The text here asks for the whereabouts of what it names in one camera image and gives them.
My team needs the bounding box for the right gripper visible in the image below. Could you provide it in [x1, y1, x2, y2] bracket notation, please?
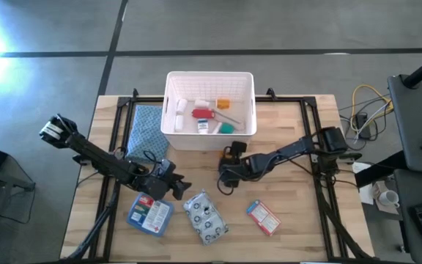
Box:
[217, 154, 259, 189]

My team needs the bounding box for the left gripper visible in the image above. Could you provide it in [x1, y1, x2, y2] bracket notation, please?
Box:
[143, 163, 193, 202]

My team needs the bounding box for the blue first aid kit box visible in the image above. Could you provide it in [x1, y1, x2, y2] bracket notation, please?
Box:
[126, 191, 176, 238]

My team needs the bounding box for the white pill bottle blue label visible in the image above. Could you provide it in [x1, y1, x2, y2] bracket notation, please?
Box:
[196, 118, 210, 135]

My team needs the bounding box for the white plastic lattice basket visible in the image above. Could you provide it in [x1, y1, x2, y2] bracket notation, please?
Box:
[160, 70, 258, 152]

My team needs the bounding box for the white patterned soft pack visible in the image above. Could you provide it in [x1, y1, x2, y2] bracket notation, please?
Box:
[182, 188, 230, 246]

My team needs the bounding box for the red blue bandage box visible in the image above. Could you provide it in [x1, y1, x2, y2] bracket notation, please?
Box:
[245, 199, 283, 237]

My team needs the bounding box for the blue patterned fabric pouch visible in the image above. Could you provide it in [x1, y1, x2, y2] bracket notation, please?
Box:
[125, 104, 171, 164]

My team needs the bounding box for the red plastic case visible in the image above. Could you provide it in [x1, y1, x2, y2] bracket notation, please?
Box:
[190, 108, 216, 120]

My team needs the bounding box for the white paper sheet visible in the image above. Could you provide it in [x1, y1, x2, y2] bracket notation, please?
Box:
[350, 161, 377, 206]

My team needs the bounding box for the black power adapter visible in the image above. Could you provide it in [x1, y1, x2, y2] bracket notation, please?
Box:
[355, 112, 372, 140]

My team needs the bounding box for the white mug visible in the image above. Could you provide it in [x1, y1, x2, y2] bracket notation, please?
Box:
[377, 189, 401, 208]

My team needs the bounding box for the black side stand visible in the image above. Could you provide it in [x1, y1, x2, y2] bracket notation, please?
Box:
[0, 161, 37, 225]

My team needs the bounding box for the black side desk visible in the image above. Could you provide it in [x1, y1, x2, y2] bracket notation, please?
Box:
[386, 74, 422, 176]

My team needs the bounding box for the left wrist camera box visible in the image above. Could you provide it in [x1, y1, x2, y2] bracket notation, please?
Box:
[158, 158, 177, 178]

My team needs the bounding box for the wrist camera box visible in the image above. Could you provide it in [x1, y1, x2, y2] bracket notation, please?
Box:
[230, 140, 248, 155]
[158, 158, 177, 178]

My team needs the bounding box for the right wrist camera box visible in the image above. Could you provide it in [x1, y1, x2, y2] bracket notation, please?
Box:
[230, 140, 248, 155]

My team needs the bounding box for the black metal table frame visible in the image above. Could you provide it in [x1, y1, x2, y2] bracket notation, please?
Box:
[66, 87, 377, 263]

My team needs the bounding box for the yellow cable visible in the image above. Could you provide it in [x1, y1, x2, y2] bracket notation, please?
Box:
[349, 84, 394, 133]

